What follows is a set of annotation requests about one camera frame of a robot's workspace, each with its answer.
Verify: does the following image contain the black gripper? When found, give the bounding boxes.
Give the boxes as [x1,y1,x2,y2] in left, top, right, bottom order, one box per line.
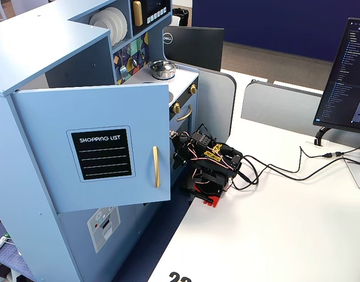
[173,132,198,171]

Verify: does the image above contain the blue cabinet door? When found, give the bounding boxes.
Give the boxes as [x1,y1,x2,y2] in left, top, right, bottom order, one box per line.
[9,82,172,214]

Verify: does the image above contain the red table clamp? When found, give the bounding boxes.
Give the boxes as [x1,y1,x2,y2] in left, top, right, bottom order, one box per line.
[203,195,221,209]

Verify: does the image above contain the grey rounded desk divider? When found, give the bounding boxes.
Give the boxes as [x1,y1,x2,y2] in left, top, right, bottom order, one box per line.
[175,62,237,139]

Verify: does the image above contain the black shopping list sticker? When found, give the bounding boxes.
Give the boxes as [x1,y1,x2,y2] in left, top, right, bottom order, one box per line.
[66,125,136,183]

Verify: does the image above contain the steel pot with lid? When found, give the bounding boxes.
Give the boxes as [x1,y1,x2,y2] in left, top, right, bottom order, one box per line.
[147,59,177,81]

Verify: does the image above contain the grey ice dispenser sticker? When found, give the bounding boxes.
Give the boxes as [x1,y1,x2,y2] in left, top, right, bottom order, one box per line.
[86,206,121,254]

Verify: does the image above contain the steel slotted spatula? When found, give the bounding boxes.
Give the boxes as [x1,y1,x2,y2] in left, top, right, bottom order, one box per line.
[119,48,129,79]

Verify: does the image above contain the steel ladle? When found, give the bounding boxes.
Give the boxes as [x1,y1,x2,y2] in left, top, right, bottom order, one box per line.
[129,46,139,69]

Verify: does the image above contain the grey low desk divider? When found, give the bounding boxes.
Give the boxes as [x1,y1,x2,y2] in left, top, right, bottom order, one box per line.
[240,79,360,151]

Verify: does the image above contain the black Dell monitor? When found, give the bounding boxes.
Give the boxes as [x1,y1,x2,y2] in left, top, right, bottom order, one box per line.
[162,25,225,73]

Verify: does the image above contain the black number sticker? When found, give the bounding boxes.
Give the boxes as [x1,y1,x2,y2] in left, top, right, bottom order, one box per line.
[168,271,193,282]

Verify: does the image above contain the black bin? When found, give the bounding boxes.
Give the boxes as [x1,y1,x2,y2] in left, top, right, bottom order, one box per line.
[171,8,189,27]

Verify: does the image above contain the white toy plate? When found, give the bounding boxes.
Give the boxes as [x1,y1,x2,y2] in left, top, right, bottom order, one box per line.
[107,6,129,41]
[100,8,124,45]
[89,12,117,48]

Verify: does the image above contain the black toy microwave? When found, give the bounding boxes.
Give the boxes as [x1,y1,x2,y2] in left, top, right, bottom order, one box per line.
[129,0,172,38]

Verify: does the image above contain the blue toy kitchen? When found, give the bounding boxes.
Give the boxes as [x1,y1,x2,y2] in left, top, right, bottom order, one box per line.
[0,0,200,282]

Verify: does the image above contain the silver flat stand plate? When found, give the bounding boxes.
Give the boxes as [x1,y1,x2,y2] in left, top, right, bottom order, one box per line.
[343,152,360,190]

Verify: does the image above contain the monitor showing code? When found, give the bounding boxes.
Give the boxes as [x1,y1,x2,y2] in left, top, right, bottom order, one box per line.
[312,17,360,136]

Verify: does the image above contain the gold cabinet door handle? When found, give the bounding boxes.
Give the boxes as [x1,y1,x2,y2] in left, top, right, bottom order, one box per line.
[152,146,161,189]

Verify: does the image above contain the yellow twisted wire tag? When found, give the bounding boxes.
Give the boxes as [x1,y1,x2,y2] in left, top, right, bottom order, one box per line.
[203,143,223,162]

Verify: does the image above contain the gold oven handle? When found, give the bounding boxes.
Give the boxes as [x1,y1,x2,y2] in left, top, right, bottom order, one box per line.
[176,104,194,122]

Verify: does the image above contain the thick black power cable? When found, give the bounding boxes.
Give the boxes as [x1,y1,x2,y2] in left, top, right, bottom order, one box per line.
[231,155,360,190]

